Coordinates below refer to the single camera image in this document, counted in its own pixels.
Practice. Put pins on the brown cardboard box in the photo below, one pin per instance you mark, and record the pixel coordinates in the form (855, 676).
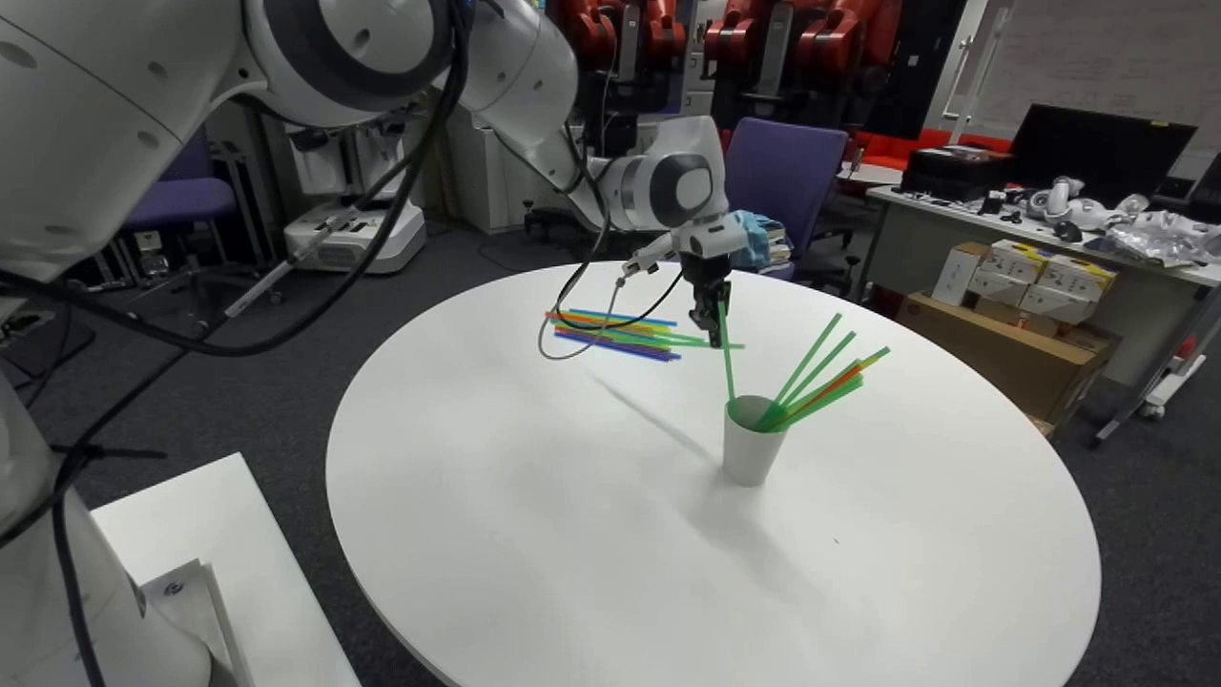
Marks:
(1003, 349)

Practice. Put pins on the white cup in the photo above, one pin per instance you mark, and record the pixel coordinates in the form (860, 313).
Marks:
(754, 443)

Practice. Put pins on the black monitor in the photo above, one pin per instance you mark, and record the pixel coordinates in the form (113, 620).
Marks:
(1099, 145)

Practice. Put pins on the white pedestal device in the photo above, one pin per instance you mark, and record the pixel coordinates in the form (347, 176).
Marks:
(355, 236)

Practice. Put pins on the white robot base platform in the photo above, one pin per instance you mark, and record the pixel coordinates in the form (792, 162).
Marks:
(240, 560)

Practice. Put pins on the white packaged goods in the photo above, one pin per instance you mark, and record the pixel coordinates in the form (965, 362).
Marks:
(1031, 280)

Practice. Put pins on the red tray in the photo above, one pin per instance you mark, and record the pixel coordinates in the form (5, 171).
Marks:
(891, 143)

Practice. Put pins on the purple straw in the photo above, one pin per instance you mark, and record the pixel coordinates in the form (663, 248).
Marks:
(623, 349)

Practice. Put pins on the blue cloth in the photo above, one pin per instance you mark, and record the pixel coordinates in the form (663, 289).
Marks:
(759, 238)

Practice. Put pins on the red industrial robot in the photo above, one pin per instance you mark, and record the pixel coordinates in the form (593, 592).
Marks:
(852, 50)
(755, 33)
(623, 30)

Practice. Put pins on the crumpled white plastic bags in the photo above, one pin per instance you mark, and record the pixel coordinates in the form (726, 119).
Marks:
(1164, 238)

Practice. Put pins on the green straw in cup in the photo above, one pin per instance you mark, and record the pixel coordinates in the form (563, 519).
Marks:
(726, 364)
(852, 377)
(806, 364)
(827, 367)

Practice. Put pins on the purple office chair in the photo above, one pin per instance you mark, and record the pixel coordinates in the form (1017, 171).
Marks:
(786, 173)

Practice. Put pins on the black box device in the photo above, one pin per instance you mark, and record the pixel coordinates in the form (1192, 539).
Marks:
(955, 173)

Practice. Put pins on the small purple chair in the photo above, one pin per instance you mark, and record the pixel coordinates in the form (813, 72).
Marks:
(186, 205)

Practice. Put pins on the grey metal bracket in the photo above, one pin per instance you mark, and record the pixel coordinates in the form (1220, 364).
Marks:
(193, 611)

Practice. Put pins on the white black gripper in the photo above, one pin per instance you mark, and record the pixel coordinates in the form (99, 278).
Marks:
(712, 248)

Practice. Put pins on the orange straw in cup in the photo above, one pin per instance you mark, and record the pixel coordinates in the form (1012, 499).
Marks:
(839, 378)

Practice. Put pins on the yellow straw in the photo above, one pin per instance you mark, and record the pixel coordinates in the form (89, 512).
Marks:
(593, 322)

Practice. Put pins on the white office desk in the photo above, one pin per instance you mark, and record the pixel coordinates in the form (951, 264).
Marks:
(918, 236)

